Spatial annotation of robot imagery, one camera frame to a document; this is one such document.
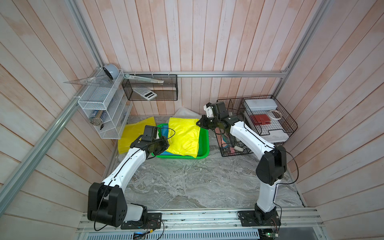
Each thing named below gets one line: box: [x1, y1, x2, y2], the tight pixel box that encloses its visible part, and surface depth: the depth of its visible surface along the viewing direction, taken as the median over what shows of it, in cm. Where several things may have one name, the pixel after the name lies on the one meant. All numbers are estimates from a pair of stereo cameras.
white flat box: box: [260, 129, 289, 143], surface depth 87 cm
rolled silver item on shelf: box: [90, 110, 104, 126], surface depth 78 cm
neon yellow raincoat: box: [166, 117, 201, 158], surface depth 85 cm
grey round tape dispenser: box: [103, 63, 120, 80], surface depth 85 cm
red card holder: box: [250, 114, 271, 125], surface depth 89 cm
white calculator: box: [133, 87, 158, 101], surface depth 99 cm
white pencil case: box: [245, 98, 278, 111], surface depth 98 cm
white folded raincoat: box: [170, 107, 202, 120], surface depth 119 cm
